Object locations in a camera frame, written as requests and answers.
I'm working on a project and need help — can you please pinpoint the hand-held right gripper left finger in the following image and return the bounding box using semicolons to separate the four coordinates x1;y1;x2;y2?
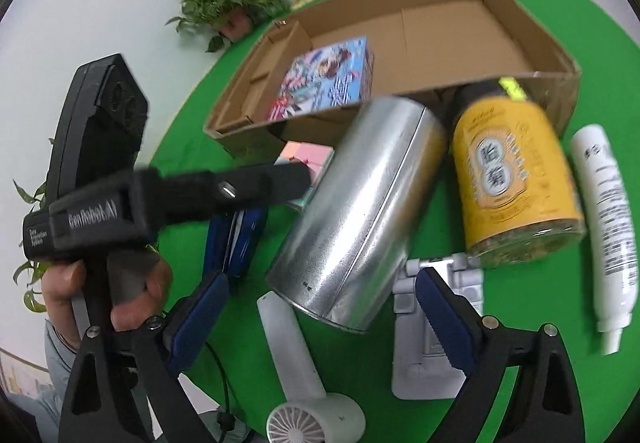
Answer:
57;271;231;443

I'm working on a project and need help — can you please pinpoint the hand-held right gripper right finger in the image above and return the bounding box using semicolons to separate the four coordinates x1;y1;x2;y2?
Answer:
415;267;586;443

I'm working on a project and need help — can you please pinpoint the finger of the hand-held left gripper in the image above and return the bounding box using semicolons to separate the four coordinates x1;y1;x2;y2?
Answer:
150;162;312;227

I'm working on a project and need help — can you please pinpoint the white folding phone stand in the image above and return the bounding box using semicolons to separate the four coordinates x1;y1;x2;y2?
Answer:
391;253;485;400

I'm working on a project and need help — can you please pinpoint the white mug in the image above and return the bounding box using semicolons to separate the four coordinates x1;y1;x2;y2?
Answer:
256;290;367;443

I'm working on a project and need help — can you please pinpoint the silver metal tin can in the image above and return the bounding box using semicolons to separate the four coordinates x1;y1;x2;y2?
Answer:
265;96;447;335

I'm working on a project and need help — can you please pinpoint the yellow label jar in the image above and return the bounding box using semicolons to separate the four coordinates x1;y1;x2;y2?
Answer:
451;78;587;270

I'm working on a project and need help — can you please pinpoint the white tube bottle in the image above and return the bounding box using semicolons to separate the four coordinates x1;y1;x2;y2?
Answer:
570;127;640;356

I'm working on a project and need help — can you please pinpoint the brown cardboard box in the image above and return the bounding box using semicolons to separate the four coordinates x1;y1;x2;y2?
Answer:
202;0;582;158

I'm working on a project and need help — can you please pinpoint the person's left forearm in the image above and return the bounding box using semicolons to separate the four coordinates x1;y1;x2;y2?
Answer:
20;318;88;429

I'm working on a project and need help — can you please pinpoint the person's left hand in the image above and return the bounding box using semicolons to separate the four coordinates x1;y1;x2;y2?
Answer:
41;254;174;339

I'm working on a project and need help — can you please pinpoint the blue stapler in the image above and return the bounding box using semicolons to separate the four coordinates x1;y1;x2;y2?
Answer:
204;208;268;280

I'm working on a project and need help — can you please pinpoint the pastel puzzle cube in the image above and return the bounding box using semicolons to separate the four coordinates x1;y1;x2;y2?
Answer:
277;141;335;204

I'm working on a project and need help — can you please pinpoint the colourful cartoon print pack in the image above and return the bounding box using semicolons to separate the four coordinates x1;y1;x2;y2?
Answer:
267;36;375;122

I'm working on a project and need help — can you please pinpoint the trailing green plant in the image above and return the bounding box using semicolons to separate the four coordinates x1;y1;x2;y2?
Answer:
12;178;51;314

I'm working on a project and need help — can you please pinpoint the green felt table cloth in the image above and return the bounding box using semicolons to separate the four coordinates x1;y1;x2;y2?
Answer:
135;0;640;443

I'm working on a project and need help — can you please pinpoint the black cable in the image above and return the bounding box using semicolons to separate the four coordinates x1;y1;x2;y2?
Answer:
202;343;251;443

